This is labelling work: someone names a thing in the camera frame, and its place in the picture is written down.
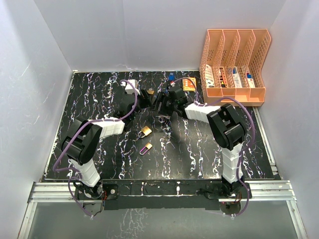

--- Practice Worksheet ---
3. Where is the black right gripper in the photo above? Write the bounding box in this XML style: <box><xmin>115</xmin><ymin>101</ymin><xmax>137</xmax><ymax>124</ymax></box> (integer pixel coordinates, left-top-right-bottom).
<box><xmin>150</xmin><ymin>92</ymin><xmax>177</xmax><ymax>117</ymax></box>

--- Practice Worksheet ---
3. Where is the large brass padlock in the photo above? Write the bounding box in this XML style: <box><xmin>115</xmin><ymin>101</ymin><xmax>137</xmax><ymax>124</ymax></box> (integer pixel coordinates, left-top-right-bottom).
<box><xmin>147</xmin><ymin>89</ymin><xmax>155</xmax><ymax>96</ymax></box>

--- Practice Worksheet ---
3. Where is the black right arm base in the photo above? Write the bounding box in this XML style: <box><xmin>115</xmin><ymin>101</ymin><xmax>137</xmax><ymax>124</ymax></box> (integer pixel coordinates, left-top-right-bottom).
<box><xmin>196</xmin><ymin>182</ymin><xmax>252</xmax><ymax>201</ymax></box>

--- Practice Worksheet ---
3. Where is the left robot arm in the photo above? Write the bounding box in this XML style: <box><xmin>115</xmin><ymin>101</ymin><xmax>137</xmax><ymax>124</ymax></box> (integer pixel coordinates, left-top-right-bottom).
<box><xmin>59</xmin><ymin>88</ymin><xmax>155</xmax><ymax>199</ymax></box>

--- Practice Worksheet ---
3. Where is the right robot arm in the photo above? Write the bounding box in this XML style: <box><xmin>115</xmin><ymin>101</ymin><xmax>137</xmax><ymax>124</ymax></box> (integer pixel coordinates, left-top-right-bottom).
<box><xmin>152</xmin><ymin>86</ymin><xmax>250</xmax><ymax>199</ymax></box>

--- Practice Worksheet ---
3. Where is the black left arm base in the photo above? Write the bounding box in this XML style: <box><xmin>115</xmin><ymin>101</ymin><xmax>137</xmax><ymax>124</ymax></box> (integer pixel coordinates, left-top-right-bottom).
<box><xmin>73</xmin><ymin>180</ymin><xmax>119</xmax><ymax>201</ymax></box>

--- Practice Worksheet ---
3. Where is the yellow spiral notebook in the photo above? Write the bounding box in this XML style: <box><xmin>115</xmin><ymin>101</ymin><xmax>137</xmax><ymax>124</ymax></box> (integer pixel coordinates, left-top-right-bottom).
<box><xmin>182</xmin><ymin>77</ymin><xmax>196</xmax><ymax>92</ymax></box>

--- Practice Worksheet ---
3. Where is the medium brass padlock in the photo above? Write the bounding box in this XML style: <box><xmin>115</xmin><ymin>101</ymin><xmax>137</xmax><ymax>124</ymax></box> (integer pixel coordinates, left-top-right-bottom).
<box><xmin>138</xmin><ymin>126</ymin><xmax>152</xmax><ymax>138</ymax></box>

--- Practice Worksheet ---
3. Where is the small brass padlock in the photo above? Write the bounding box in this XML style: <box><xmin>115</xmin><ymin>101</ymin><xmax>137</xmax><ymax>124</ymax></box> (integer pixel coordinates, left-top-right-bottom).
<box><xmin>140</xmin><ymin>142</ymin><xmax>153</xmax><ymax>155</ymax></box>

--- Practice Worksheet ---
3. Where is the red black item in organizer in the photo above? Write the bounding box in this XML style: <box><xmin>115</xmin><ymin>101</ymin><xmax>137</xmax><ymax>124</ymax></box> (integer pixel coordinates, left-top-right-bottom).
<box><xmin>218</xmin><ymin>67</ymin><xmax>226</xmax><ymax>88</ymax></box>

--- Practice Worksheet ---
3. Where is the orange file organizer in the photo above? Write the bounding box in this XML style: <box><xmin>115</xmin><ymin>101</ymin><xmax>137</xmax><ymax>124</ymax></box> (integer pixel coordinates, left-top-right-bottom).
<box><xmin>199</xmin><ymin>29</ymin><xmax>271</xmax><ymax>107</ymax></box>

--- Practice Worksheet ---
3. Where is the white blue box in organizer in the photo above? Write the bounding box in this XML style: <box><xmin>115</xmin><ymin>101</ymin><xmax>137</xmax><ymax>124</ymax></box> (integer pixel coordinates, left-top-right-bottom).
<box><xmin>232</xmin><ymin>66</ymin><xmax>243</xmax><ymax>88</ymax></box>

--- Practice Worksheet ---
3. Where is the blue red box in organizer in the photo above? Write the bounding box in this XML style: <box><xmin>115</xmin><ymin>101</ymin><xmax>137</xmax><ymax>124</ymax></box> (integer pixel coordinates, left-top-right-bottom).
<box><xmin>246</xmin><ymin>73</ymin><xmax>256</xmax><ymax>88</ymax></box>

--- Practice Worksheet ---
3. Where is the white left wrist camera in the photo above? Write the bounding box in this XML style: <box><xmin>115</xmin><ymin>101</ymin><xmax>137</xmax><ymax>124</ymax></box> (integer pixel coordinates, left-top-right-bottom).
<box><xmin>120</xmin><ymin>79</ymin><xmax>140</xmax><ymax>95</ymax></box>

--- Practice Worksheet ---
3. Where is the aluminium frame rail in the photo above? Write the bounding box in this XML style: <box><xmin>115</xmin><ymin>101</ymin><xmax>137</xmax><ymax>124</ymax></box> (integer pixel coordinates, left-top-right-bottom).
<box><xmin>18</xmin><ymin>107</ymin><xmax>309</xmax><ymax>239</ymax></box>

